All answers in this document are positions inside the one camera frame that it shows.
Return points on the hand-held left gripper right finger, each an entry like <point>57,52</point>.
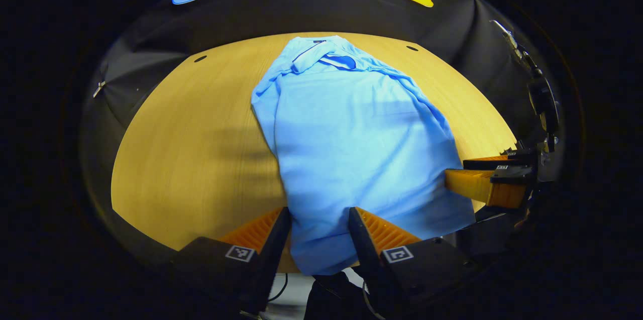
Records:
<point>364,254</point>

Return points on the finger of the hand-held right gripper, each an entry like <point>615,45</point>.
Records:
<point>467,179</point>
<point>487,163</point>

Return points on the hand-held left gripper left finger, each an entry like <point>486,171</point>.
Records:
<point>271,254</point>

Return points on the light blue T-shirt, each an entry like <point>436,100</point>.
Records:
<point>351,149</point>

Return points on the dark cloth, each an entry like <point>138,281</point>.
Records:
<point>331,300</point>

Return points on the black backdrop cloth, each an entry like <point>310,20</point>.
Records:
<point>452,13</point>

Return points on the small white clip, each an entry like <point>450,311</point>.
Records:
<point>99,89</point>

